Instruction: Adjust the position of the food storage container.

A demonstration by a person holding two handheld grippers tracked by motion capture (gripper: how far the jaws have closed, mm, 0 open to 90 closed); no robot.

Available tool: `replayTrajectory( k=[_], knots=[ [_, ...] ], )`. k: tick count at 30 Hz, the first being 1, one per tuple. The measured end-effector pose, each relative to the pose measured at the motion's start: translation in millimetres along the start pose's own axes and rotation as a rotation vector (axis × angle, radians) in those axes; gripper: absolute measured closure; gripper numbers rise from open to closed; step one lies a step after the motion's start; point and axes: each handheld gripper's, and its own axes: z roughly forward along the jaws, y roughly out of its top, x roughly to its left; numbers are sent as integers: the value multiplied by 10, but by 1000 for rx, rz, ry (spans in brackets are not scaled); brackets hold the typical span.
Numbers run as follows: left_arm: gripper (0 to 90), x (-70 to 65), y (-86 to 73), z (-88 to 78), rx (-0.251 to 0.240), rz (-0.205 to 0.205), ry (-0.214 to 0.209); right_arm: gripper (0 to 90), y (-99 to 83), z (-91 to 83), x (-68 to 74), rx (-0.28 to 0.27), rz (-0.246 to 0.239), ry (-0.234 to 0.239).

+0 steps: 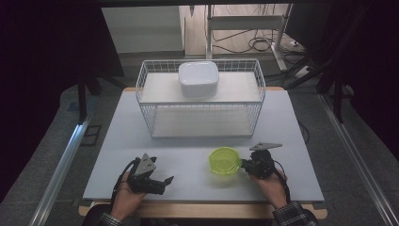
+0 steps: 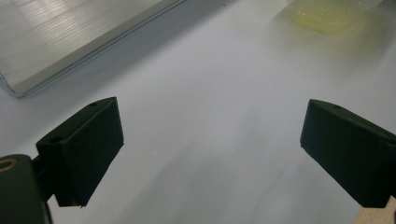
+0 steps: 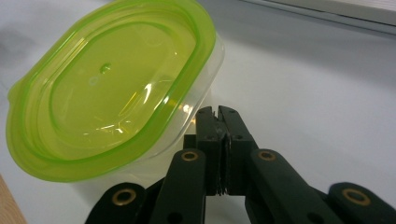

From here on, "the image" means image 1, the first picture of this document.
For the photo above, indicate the white power strip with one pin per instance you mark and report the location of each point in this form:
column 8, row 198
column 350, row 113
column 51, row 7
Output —
column 304, row 71

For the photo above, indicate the white rectangular bowl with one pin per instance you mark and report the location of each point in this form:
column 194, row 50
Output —
column 198, row 78

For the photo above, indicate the black floor plate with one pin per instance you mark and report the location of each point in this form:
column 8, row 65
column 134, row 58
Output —
column 91, row 135

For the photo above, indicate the person's right hand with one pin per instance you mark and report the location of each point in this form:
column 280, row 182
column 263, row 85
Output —
column 271, row 190

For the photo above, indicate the white desk frame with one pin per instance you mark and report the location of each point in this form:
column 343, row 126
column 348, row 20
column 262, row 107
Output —
column 244, row 22

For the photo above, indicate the dark curtain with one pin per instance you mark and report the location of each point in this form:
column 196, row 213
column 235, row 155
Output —
column 373, row 62
column 40, row 78

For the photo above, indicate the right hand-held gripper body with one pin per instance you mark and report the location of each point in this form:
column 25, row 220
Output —
column 262, row 163

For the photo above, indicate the person's left hand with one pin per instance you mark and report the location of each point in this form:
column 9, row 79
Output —
column 127, row 201

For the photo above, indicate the green plastic bowl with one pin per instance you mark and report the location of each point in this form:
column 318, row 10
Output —
column 224, row 160

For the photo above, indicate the black metal stand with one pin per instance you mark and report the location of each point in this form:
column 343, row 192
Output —
column 338, row 97
column 82, row 97

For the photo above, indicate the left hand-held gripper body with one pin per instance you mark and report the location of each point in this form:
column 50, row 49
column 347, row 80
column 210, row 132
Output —
column 142, row 175

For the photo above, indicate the aluminium rail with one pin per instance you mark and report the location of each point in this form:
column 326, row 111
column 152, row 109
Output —
column 62, row 169
column 354, row 150

